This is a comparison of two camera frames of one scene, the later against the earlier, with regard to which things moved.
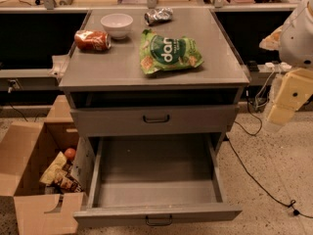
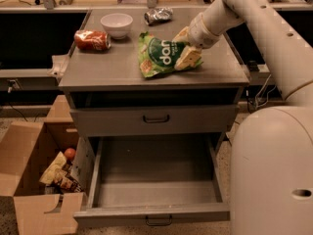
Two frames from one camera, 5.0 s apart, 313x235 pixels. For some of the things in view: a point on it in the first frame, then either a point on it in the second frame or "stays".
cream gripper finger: (273, 41) → (182, 36)
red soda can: (92, 40) stays
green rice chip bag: (162, 52) stays
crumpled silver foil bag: (157, 15) stays
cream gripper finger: (280, 116) → (189, 58)
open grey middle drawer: (149, 180) stays
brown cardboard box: (26, 151) stays
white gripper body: (297, 43) → (202, 34)
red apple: (69, 153) stays
